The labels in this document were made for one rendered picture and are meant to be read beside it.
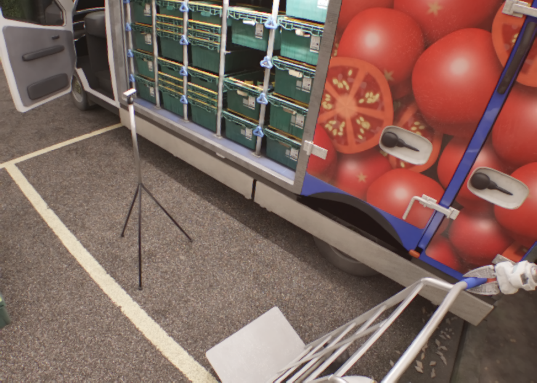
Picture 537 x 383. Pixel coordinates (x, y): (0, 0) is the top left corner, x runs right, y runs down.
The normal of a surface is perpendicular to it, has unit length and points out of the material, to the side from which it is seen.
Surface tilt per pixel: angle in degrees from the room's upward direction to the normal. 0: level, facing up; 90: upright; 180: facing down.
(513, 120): 90
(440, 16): 90
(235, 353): 18
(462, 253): 90
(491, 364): 8
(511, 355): 7
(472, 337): 0
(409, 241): 90
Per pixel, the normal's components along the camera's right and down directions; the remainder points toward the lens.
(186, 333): 0.12, -0.81
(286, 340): 0.31, -0.62
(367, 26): -0.59, 0.40
